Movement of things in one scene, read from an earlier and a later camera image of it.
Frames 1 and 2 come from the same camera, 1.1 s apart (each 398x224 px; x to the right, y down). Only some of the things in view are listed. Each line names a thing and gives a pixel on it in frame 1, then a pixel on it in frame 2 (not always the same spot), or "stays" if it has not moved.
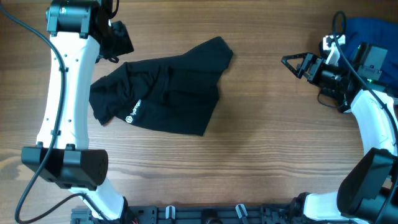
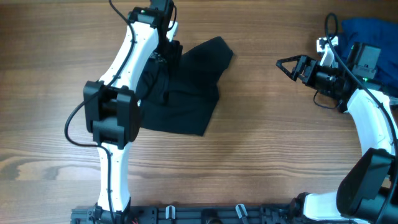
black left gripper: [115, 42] → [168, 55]
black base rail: [279, 214] stays
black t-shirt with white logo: [176, 93] stays
